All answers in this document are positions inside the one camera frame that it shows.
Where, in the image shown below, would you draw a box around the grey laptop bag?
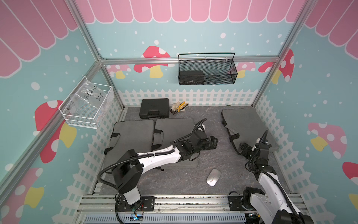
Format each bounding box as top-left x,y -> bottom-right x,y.
153,118 -> 199,170
221,107 -> 267,158
103,120 -> 154,168

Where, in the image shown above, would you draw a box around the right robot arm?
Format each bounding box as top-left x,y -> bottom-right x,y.
239,137 -> 314,224

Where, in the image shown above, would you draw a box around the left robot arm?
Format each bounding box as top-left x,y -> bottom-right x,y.
97,124 -> 218,207

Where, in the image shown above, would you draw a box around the silver mouse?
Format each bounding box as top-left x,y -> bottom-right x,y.
206,169 -> 221,187

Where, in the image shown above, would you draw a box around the clear plastic bag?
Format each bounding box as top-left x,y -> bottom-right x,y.
65,81 -> 114,119

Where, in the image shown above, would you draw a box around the yellow black pliers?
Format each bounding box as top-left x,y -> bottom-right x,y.
170,101 -> 188,114

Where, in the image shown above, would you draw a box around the black plastic tool case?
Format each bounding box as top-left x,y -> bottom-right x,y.
139,99 -> 170,119

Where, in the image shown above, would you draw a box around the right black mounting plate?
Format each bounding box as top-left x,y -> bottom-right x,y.
228,194 -> 263,211

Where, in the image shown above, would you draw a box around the black mounting plate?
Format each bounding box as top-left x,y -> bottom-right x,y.
228,194 -> 263,211
115,195 -> 155,212

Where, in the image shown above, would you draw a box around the black box in basket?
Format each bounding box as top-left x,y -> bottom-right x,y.
179,71 -> 205,85

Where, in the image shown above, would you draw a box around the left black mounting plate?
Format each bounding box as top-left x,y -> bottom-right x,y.
115,195 -> 155,212

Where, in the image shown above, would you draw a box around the black wire mesh basket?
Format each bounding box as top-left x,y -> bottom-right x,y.
178,52 -> 238,85

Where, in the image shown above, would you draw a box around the white wire basket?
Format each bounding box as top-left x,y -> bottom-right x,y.
58,77 -> 114,129

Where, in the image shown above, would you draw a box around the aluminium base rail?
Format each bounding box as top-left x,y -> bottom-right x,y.
75,194 -> 256,220

